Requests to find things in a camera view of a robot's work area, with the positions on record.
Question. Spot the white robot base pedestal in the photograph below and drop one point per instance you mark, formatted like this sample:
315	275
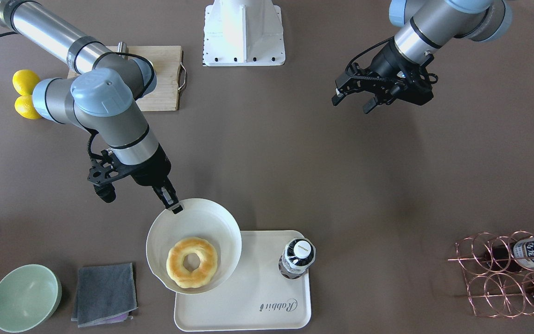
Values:
243	33

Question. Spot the dark drink bottle on tray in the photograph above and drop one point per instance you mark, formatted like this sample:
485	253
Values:
298	255

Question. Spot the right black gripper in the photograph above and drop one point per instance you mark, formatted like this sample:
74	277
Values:
153	170

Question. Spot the copper wire bottle rack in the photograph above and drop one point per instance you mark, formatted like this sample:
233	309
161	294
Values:
497	284

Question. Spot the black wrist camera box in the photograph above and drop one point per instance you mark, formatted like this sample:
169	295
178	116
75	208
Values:
105	169

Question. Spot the cream rabbit tray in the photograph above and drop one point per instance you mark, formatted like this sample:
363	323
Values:
256	296

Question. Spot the bottle in rack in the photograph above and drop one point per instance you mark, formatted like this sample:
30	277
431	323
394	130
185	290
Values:
512	257

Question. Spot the steel muddler black tip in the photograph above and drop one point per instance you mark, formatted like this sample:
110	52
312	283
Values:
121	47

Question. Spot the green bowl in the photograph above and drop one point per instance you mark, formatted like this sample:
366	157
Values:
29	295

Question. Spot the whole yellow lemon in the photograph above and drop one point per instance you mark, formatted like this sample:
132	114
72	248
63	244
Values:
24	81

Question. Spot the wooden cutting board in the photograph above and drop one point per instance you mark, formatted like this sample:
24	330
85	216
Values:
167	64

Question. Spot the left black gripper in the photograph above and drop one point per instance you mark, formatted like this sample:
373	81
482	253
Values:
382	63

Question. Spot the white plate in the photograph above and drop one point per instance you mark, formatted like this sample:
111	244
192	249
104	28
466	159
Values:
199	218

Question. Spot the grey folded cloth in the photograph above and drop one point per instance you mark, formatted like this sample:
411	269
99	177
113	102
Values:
105	294

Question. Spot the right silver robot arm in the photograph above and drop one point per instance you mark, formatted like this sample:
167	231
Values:
101	100

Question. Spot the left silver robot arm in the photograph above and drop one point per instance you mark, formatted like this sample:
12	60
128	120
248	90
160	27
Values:
427	25

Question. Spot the glazed donut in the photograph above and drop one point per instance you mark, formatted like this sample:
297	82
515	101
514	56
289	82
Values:
192	262

